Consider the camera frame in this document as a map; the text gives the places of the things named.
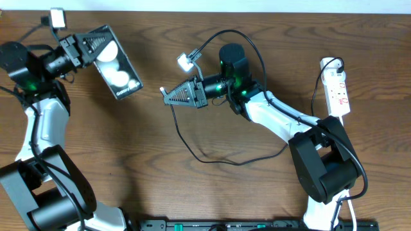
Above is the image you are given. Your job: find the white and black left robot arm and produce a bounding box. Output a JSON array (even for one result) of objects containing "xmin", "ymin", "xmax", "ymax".
[{"xmin": 1, "ymin": 26, "xmax": 143, "ymax": 230}]

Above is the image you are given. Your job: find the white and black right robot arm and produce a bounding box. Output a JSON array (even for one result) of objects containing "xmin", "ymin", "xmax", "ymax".
[{"xmin": 160, "ymin": 43, "xmax": 366, "ymax": 230}]

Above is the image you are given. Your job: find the black charger cable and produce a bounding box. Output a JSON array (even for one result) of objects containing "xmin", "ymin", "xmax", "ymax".
[{"xmin": 159, "ymin": 57, "xmax": 346, "ymax": 167}]

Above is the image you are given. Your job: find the white power strip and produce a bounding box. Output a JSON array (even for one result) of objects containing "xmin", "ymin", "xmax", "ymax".
[{"xmin": 320, "ymin": 69, "xmax": 351, "ymax": 117}]

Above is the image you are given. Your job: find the white charger plug adapter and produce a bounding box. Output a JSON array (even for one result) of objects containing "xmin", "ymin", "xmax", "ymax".
[{"xmin": 320, "ymin": 57, "xmax": 345, "ymax": 74}]

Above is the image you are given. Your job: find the black Samsung Galaxy smartphone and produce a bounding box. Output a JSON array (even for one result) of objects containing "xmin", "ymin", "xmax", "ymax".
[{"xmin": 90, "ymin": 25, "xmax": 143, "ymax": 100}]

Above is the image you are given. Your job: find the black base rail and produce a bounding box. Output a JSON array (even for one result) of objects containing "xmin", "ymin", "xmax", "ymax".
[{"xmin": 137, "ymin": 219, "xmax": 380, "ymax": 231}]

